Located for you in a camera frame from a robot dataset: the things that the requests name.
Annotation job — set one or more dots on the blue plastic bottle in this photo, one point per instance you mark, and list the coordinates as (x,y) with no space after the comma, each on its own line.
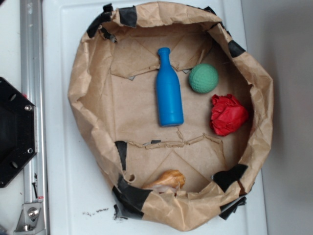
(168,93)

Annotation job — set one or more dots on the brown paper bag bin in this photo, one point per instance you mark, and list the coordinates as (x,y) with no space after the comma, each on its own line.
(113,98)

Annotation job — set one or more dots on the green dimpled ball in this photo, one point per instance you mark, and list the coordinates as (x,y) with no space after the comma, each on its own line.
(203,78)

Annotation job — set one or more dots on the orange conch seashell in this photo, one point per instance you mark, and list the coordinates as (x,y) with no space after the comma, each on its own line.
(170,180)

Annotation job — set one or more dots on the crumpled red paper ball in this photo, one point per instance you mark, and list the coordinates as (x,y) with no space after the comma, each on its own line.
(227,114)

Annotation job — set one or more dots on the white plastic tray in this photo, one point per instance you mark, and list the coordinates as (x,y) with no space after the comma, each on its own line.
(80,201)

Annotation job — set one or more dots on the aluminium extrusion rail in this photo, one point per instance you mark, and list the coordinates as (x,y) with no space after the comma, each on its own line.
(32,68)

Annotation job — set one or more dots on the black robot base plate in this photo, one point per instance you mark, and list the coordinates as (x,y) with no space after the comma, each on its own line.
(17,132)

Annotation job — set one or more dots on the metal corner bracket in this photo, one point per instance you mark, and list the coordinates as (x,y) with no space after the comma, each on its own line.
(31,220)

